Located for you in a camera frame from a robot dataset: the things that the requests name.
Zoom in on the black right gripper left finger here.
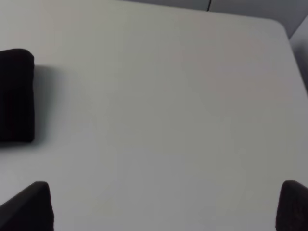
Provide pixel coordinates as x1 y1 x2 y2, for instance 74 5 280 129
0 181 54 231

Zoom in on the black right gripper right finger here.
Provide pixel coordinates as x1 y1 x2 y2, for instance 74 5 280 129
275 180 308 231

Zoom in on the black printed t-shirt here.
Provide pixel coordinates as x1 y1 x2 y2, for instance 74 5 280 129
0 49 35 143

